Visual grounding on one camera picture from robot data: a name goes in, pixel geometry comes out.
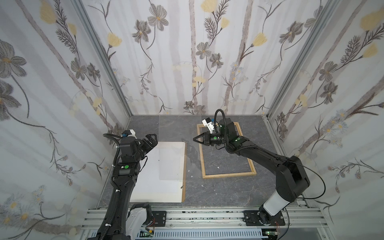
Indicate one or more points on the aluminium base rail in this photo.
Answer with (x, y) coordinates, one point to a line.
(301, 222)

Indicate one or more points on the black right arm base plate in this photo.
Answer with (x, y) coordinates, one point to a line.
(254, 218)

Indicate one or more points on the light wooden picture frame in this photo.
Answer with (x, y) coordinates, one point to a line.
(252, 172)

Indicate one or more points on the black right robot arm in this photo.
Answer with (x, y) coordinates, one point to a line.
(291, 177)

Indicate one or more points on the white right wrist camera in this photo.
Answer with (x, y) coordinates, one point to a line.
(209, 124)

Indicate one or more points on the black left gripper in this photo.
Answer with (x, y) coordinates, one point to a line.
(154, 143)

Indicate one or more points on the aluminium corner post left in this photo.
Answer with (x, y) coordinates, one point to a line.
(101, 53)

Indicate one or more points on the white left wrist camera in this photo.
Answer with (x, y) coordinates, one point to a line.
(129, 133)

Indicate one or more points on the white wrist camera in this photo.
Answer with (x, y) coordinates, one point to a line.
(209, 124)
(129, 133)

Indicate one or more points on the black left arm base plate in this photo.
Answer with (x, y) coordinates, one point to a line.
(160, 218)

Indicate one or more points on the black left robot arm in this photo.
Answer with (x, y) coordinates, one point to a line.
(122, 222)

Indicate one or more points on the aluminium corner post right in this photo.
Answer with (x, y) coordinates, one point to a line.
(323, 19)

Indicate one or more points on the aluminium corner post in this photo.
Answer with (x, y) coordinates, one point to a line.
(101, 53)
(323, 19)

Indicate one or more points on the white slotted cable duct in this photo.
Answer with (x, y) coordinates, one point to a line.
(203, 234)

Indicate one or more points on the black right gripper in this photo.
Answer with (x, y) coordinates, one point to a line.
(207, 139)

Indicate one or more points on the white photo mat board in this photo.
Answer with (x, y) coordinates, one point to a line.
(149, 187)

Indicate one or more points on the clear acrylic sheet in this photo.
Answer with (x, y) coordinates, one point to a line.
(174, 132)

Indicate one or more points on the brown wooden backing board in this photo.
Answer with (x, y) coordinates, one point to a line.
(184, 175)

